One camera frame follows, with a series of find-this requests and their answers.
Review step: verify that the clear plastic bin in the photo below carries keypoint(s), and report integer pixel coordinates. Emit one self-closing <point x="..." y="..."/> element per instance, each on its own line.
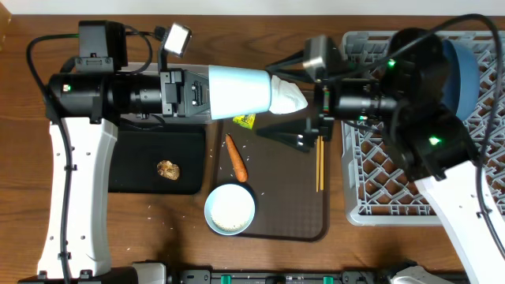
<point x="143" y="96"/>

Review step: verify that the orange carrot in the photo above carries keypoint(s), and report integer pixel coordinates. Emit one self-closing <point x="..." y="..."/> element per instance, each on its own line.
<point x="236" y="160"/>

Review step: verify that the bowl of rice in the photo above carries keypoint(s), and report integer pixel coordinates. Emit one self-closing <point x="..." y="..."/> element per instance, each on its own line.
<point x="229" y="209"/>

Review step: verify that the left wooden chopstick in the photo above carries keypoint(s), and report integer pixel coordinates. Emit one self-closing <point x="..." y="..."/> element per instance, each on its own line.
<point x="318" y="164"/>

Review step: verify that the wooden chopstick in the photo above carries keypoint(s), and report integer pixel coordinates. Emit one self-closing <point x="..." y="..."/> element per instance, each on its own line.
<point x="318" y="164"/>
<point x="321" y="163"/>

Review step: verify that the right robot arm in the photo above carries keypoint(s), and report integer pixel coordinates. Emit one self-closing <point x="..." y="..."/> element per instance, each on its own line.
<point x="425" y="138"/>

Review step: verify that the light blue cup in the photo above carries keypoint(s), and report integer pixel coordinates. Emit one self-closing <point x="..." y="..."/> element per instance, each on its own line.
<point x="237" y="91"/>

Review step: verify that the brown serving tray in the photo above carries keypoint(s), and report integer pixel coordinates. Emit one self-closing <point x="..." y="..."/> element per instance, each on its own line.
<point x="282" y="181"/>

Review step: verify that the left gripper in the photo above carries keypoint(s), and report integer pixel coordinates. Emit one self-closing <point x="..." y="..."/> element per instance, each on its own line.
<point x="177" y="96"/>

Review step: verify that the right wooden chopstick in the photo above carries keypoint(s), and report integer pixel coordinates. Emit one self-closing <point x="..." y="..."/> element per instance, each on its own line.
<point x="321" y="163"/>

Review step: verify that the brown food scrap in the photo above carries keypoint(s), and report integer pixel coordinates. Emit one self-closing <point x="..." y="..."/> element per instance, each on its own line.
<point x="169" y="170"/>

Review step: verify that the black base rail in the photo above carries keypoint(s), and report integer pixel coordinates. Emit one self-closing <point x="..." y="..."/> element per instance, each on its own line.
<point x="276" y="277"/>

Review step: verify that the yellow snack wrapper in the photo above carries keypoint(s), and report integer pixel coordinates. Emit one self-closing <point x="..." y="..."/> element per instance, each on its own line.
<point x="245" y="121"/>

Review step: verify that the blue plate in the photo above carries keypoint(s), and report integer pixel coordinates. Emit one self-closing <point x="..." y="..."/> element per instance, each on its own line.
<point x="461" y="89"/>

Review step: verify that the white crumpled napkin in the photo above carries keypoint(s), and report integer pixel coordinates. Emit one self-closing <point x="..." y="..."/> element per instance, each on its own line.
<point x="286" y="97"/>

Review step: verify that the black tray bin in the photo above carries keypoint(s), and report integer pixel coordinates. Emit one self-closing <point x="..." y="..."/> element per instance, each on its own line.
<point x="137" y="153"/>

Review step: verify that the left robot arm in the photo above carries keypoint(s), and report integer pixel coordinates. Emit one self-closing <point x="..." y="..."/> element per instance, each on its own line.
<point x="84" y="103"/>

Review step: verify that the grey dishwasher rack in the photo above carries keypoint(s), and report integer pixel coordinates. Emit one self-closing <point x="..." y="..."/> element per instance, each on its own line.
<point x="376" y="192"/>

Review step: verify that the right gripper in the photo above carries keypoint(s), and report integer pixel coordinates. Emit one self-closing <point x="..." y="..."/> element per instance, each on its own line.
<point x="324" y="113"/>

